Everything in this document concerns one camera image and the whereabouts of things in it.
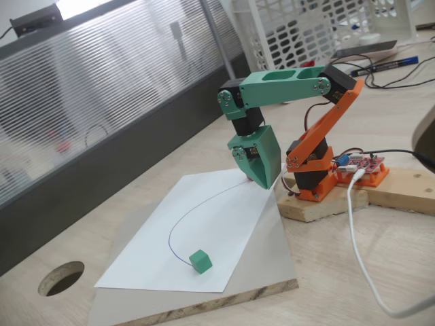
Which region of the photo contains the green cube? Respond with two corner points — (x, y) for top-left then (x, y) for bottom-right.
(188, 249), (213, 275)

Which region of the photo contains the white paper sheet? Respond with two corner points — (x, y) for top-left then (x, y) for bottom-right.
(94, 162), (285, 293)

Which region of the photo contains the wooden base block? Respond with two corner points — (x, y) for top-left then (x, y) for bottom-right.
(277, 175), (370, 223)

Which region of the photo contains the grey chipboard panel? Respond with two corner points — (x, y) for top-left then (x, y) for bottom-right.
(87, 192), (300, 326)

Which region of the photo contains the red controller circuit board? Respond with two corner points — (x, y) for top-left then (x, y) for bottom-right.
(334, 153), (387, 175)

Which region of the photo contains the orange circuit board holder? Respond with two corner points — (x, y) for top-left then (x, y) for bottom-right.
(334, 162), (391, 188)

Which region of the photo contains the white plastic basket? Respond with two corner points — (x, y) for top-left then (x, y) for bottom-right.
(232, 0), (418, 79)

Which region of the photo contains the wooden base plank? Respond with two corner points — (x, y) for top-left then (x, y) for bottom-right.
(368, 165), (435, 215)

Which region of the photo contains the dark flat smartphone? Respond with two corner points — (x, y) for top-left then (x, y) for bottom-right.
(330, 39), (398, 60)

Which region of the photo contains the blue marker pen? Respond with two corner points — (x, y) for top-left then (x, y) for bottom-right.
(349, 56), (419, 77)

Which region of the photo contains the ribbed glass desk partition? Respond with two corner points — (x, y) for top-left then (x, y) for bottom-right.
(0, 0), (254, 278)

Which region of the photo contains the grey rounded object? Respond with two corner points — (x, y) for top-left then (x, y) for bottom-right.
(411, 104), (435, 160)

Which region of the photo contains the black box device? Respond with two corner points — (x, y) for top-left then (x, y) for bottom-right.
(9, 3), (64, 37)

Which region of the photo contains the base servo wire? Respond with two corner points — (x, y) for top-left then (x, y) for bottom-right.
(277, 166), (302, 198)

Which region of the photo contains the upper arm servo wire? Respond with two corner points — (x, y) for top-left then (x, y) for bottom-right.
(304, 101), (329, 135)

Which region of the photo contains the white USB cable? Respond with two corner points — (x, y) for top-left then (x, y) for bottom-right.
(346, 169), (435, 319)

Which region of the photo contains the thin black cable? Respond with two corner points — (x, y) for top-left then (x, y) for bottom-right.
(328, 54), (435, 90)

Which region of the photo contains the black power cable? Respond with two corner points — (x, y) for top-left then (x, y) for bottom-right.
(365, 149), (435, 173)

